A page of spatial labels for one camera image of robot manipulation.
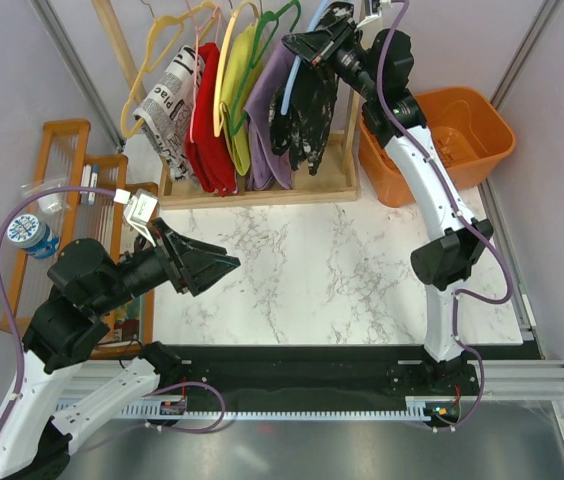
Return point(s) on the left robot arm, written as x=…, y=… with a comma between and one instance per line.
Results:
x=36, y=440

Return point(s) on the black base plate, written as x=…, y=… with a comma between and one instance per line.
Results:
x=313, y=378

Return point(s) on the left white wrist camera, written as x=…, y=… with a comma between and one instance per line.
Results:
x=138, y=210

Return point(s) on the orange plastic basket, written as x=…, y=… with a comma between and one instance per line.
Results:
x=470, y=136

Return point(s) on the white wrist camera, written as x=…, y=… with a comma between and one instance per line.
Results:
x=138, y=210
x=372, y=11

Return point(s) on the light blue hanger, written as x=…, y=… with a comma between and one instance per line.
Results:
x=286, y=98

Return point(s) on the yellow-green garment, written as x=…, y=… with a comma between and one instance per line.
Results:
x=232, y=101

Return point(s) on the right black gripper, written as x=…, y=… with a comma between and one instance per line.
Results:
x=320, y=47

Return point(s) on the white marker pens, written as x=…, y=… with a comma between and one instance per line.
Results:
x=89, y=179

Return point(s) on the red garment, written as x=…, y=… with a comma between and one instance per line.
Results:
x=208, y=155

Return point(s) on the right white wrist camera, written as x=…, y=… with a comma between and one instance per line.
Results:
x=372, y=11

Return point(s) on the blue white round tin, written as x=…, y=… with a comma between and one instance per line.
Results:
x=32, y=235

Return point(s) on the black white-stained trousers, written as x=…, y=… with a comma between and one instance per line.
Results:
x=303, y=131

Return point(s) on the aluminium frame rail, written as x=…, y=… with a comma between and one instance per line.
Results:
x=524, y=380

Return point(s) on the white cable duct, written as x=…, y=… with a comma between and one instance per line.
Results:
x=153, y=409

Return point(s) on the pink hanger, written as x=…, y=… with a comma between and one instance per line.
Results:
x=202, y=60

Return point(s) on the purple garment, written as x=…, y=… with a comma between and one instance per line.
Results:
x=266, y=166

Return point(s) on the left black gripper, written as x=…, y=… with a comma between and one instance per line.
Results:
x=198, y=271

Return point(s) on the newspaper print garment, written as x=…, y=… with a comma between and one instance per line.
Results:
x=166, y=113

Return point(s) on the wooden clothes rack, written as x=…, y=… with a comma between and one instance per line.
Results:
x=336, y=181

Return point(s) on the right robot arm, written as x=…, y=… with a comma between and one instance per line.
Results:
x=392, y=115

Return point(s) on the orange wooden shelf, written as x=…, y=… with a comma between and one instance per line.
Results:
x=63, y=152

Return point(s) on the clear plastic bag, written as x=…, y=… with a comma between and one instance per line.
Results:
x=51, y=204

